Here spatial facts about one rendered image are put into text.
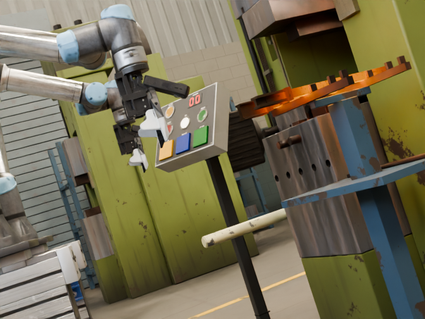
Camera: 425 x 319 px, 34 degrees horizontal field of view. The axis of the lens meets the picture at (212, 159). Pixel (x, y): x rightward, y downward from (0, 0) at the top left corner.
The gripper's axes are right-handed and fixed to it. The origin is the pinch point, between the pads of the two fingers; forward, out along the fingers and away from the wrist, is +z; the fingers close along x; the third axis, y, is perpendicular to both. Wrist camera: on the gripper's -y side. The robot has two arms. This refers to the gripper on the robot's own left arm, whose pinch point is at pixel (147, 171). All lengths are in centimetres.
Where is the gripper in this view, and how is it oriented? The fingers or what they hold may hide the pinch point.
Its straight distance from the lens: 257.6
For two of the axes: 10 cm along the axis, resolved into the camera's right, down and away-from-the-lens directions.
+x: 1.4, -0.9, -9.9
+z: 3.1, 9.5, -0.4
